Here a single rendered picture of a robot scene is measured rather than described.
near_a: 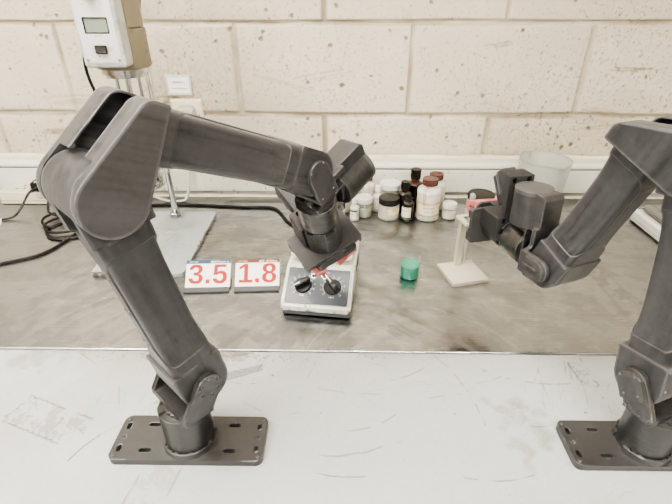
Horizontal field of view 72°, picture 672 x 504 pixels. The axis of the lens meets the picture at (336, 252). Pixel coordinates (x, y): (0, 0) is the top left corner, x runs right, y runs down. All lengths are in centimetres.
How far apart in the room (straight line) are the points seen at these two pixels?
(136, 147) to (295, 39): 90
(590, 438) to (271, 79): 105
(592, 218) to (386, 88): 76
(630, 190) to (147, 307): 55
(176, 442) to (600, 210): 61
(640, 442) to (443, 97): 92
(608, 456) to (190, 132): 64
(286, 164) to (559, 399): 53
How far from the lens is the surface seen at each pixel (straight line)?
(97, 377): 84
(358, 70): 128
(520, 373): 81
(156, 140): 43
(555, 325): 94
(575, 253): 70
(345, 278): 87
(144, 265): 48
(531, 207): 75
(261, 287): 95
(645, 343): 67
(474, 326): 88
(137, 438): 72
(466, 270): 102
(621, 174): 64
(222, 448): 68
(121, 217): 44
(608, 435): 77
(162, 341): 54
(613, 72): 146
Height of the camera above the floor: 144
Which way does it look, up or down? 31 degrees down
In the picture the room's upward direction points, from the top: straight up
